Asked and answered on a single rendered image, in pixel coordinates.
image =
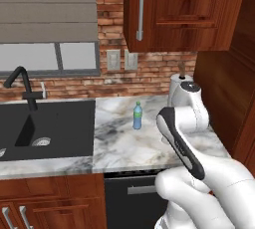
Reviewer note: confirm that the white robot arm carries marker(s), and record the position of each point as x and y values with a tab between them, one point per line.
202	193

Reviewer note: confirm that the blue plastic water bottle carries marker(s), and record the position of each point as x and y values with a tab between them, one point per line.
137	116

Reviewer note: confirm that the white paper towel roll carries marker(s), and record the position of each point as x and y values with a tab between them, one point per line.
175	87

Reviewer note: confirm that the black kitchen sink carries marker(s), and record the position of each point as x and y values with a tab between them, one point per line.
46	130

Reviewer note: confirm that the grey framed window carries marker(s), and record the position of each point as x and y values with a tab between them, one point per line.
50	57

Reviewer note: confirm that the black dishwasher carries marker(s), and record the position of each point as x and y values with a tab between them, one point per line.
132	203

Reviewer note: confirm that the black sink tap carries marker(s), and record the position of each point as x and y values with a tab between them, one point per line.
26	87

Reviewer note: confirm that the brown wooden tall cabinet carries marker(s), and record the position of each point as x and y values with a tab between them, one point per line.
229	73

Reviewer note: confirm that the grey window blind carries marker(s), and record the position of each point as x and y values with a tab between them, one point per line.
48	7

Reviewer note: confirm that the brown wooden base cupboard door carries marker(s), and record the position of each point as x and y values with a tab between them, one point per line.
66	211
4	216

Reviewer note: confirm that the grey wall socket plate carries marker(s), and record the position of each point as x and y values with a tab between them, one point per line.
113	60
130	60

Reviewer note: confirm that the brown wooden wall cupboard door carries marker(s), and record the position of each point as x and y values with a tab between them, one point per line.
186	10

